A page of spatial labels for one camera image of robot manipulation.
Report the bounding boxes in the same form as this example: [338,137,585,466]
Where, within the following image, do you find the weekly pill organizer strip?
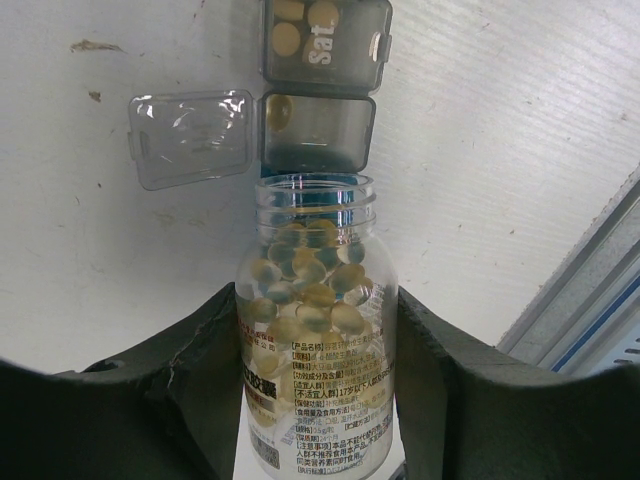
[128,1,393,191]

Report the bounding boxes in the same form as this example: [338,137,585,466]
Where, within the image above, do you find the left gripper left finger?
[1,285,243,479]

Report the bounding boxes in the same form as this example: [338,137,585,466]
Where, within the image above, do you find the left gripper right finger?
[395,291,639,479]

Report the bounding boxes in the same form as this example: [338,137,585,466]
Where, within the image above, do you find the clear bottle yellow capsules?
[235,173,398,479]

